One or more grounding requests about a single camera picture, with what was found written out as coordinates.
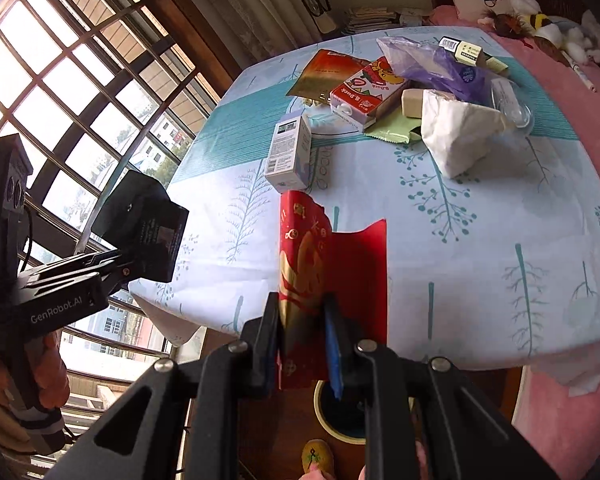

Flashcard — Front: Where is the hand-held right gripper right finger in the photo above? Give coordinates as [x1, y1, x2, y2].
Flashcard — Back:
[324, 295, 561, 480]

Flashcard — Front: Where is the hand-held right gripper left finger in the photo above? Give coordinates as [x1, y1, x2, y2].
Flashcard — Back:
[45, 292, 281, 480]

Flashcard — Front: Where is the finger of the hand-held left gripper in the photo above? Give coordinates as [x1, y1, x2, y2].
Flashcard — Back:
[17, 249, 127, 283]
[99, 260, 133, 307]

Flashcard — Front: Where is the round cream trash bin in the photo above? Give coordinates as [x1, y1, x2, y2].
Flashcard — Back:
[314, 379, 416, 445]

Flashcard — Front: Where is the red gold paper packet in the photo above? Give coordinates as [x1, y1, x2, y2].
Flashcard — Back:
[277, 190, 388, 391]

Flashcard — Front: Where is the red cartoon carton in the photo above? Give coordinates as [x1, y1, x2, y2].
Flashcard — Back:
[328, 56, 412, 128]

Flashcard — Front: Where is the beige small box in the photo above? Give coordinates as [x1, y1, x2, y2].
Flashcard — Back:
[401, 88, 427, 119]

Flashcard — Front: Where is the person's left forearm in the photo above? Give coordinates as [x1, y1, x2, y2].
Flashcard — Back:
[0, 360, 68, 461]

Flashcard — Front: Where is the person's left hand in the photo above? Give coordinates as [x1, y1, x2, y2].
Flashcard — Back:
[30, 331, 72, 413]

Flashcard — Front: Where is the yellow slipper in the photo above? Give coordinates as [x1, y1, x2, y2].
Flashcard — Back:
[302, 438, 336, 478]

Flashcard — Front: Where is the leaf print tablecloth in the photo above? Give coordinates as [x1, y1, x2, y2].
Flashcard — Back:
[128, 25, 600, 396]

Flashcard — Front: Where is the white blue cardboard box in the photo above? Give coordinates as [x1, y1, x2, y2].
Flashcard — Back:
[264, 111, 313, 193]

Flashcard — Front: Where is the green wrapper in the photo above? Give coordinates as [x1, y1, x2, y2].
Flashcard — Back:
[364, 112, 423, 144]

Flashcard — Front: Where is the white paper bag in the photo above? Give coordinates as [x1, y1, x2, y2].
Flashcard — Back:
[420, 89, 517, 179]

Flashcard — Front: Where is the red gold snack bag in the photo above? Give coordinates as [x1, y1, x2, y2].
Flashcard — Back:
[286, 49, 376, 108]

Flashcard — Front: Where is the purple plastic bag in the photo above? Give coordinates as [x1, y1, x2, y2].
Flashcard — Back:
[376, 35, 493, 103]

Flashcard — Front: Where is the clear plastic cup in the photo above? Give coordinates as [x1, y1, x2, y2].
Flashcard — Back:
[490, 77, 536, 137]

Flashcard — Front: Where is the white lace curtain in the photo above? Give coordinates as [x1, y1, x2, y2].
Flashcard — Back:
[160, 0, 341, 68]

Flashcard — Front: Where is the yellow black slim box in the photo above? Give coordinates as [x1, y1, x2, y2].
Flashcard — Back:
[438, 36, 510, 78]

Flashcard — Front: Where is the stack of books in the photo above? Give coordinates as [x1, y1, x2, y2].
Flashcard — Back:
[342, 6, 433, 36]

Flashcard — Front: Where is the brown feathered toy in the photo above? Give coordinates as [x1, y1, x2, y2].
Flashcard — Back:
[480, 7, 531, 39]

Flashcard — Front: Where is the white pen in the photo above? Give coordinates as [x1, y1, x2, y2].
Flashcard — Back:
[562, 50, 597, 93]

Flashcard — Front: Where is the bee plush toy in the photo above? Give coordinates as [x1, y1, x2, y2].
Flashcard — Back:
[522, 10, 567, 45]

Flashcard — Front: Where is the white fluffy plush toy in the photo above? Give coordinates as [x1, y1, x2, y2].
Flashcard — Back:
[562, 9, 600, 77]

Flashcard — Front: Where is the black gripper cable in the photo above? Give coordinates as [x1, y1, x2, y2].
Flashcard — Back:
[17, 204, 37, 273]

